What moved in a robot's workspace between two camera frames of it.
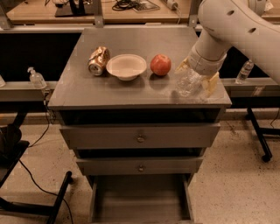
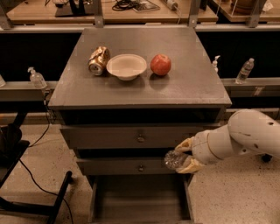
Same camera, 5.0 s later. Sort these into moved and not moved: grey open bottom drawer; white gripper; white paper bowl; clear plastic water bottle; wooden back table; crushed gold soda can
Moved: clear plastic water bottle; white gripper
Not moved: white paper bowl; grey open bottom drawer; wooden back table; crushed gold soda can
